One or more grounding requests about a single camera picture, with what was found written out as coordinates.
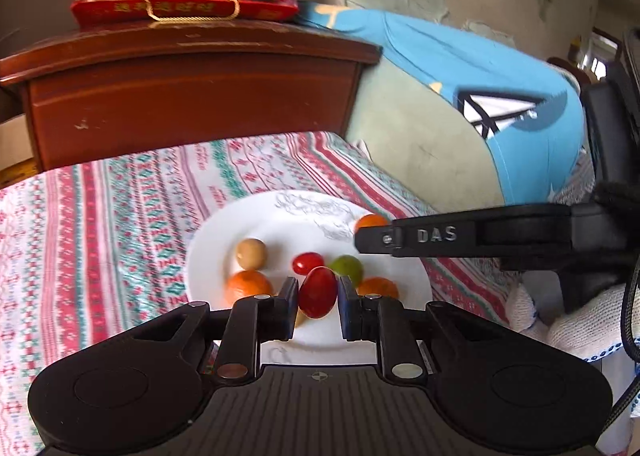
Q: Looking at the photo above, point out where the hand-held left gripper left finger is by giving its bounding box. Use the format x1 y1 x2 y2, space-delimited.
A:
116 277 300 384

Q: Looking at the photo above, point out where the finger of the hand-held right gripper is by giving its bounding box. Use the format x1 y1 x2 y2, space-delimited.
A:
353 204 574 259

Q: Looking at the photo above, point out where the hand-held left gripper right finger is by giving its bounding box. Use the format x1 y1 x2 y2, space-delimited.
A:
338 276 521 383

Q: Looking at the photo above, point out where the red cherry tomato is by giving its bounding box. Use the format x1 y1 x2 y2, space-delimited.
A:
298 266 339 321
292 253 326 277

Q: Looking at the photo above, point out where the orange tangerine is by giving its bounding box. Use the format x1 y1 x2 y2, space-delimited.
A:
354 214 390 233
224 270 275 307
357 277 400 301

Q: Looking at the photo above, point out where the small green citrus fruit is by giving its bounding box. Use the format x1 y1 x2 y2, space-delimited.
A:
327 256 365 287

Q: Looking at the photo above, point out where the pale greenish brown fruit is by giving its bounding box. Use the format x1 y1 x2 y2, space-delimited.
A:
235 238 268 272

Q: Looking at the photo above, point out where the white floral plate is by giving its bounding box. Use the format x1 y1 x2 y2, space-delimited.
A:
186 190 432 353

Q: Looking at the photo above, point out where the person's right hand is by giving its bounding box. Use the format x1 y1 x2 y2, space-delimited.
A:
510 281 640 363

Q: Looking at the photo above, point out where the blue printed blanket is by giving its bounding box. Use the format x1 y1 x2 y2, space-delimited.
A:
294 0 587 211

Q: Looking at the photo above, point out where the striped patterned tablecloth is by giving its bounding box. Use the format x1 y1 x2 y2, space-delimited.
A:
0 131 640 456

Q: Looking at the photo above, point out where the brown wooden cabinet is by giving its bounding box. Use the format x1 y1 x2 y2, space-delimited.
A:
0 18 384 173

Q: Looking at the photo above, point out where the black cable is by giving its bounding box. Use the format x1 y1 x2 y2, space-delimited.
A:
597 256 640 439

